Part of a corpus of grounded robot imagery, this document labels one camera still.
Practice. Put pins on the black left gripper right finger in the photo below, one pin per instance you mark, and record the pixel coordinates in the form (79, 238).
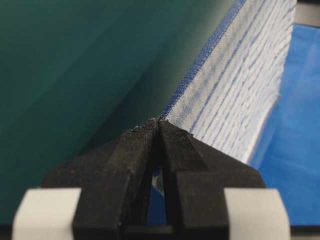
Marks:
(212, 196)

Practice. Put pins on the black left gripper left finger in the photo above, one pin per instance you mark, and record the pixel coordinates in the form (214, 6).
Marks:
(89, 197)

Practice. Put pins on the white blue-striped towel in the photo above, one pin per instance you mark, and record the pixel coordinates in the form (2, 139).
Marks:
(234, 75)

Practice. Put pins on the blue table cloth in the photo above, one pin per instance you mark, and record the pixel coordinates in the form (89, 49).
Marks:
(288, 149)

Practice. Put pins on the green backdrop sheet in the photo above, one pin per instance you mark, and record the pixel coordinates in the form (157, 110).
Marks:
(76, 73)

